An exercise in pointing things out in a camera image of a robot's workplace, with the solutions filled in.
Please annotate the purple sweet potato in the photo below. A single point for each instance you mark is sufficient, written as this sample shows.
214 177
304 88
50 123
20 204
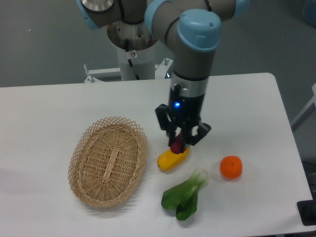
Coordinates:
177 146

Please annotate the black device at edge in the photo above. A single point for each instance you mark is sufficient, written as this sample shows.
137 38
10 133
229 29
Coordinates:
307 211

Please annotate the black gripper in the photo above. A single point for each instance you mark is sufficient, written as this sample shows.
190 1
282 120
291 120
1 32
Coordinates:
182 109

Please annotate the white table leg frame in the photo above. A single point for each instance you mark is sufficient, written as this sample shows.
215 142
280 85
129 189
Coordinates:
305 112

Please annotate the white metal base frame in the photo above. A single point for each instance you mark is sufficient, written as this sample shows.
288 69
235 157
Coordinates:
162 71

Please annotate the orange tangerine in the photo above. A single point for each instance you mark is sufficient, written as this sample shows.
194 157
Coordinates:
231 167

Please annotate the woven wicker basket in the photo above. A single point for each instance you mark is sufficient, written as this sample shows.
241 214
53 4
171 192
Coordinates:
108 162

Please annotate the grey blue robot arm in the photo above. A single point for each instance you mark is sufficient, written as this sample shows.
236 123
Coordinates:
191 30

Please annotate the green bok choy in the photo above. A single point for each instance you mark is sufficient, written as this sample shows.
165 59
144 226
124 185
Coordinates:
184 197

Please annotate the yellow squash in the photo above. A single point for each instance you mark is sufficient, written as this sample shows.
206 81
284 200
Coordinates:
169 160

